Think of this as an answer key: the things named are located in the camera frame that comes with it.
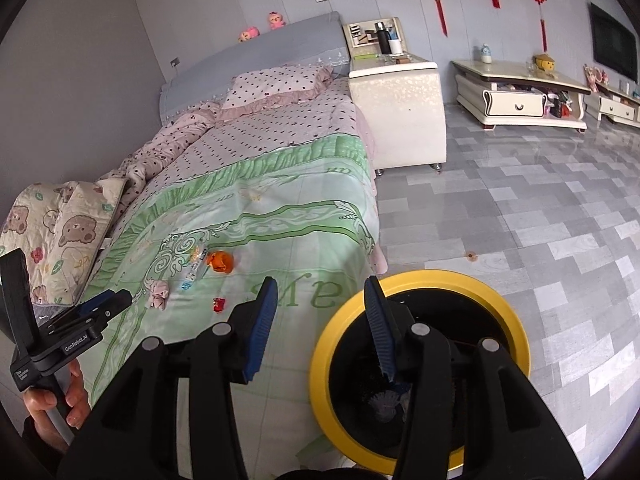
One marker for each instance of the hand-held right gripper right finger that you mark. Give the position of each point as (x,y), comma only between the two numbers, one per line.
(380,330)

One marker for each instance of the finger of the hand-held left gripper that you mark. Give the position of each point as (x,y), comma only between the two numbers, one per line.
(107,305)
(17,300)

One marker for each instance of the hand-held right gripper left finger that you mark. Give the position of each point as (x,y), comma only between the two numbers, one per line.
(260,330)

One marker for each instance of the black bin with yellow rim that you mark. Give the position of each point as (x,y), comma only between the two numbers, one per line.
(325,350)

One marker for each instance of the person's left hand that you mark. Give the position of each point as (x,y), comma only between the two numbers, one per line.
(77,395)

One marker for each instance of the small red candy wrapper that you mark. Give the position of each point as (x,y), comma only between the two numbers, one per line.
(219,304)

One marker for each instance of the pink crumpled tissue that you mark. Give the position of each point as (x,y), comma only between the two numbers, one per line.
(159,296)

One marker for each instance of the orange plastic wrapper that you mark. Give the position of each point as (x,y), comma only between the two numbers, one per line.
(221,262)

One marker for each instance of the bear printed blanket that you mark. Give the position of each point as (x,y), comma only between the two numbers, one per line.
(55,230)

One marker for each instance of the clear printed snack wrapper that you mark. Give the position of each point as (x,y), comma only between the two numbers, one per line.
(194,270)

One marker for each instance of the green patterned bedspread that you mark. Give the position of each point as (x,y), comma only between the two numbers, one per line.
(300,220)

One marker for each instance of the pink polka dot quilt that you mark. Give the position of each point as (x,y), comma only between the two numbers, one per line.
(160,152)

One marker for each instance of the polka dot bed sheet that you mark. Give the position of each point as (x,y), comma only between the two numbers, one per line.
(280,130)

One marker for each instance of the white nightstand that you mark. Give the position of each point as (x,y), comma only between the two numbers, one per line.
(400,115)

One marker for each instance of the polka dot pillow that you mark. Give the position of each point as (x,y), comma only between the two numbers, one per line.
(275,87)

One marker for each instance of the white coffee table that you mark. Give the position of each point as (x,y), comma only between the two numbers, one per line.
(510,105)

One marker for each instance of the grey-blue bed headboard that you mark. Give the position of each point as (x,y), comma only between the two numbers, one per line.
(250,57)

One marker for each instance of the green book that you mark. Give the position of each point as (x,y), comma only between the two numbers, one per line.
(365,55)

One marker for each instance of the white cup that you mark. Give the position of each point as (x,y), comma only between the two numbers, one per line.
(395,47)

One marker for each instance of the black thermos bottle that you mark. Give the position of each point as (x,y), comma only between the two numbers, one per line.
(383,39)

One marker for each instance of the small pale bottle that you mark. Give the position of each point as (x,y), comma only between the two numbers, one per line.
(486,53)

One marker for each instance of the pink and yellow plush toy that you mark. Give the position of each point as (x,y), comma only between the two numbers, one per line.
(248,34)

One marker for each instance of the yellow toy figure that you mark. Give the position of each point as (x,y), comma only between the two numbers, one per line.
(545,62)

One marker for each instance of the white television stand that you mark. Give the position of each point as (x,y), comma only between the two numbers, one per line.
(612,107)

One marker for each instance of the pink toy figures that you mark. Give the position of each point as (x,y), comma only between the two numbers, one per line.
(595,75)

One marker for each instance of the black wall television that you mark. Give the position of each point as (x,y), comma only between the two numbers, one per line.
(615,42)

